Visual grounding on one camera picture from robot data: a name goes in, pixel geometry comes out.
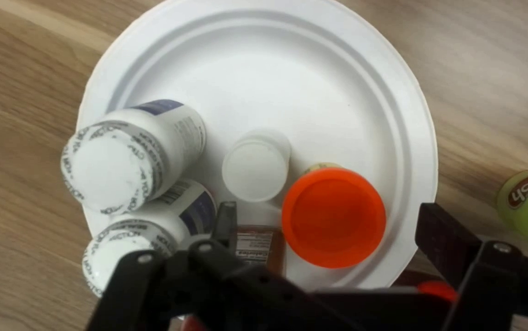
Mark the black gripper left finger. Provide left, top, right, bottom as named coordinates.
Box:
left=86, top=202, right=349, bottom=331

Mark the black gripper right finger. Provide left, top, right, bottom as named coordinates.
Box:
left=416, top=202, right=528, bottom=331

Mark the white blue-label pill bottle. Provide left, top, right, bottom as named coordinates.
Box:
left=81, top=179, right=215, bottom=298

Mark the small plain white bottle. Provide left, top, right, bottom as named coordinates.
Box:
left=223, top=129, right=291, bottom=202

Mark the orange-lid spice bottle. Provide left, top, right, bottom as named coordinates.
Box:
left=235, top=204, right=285, bottom=274

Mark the white paper plate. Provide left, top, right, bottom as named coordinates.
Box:
left=77, top=0, right=438, bottom=289

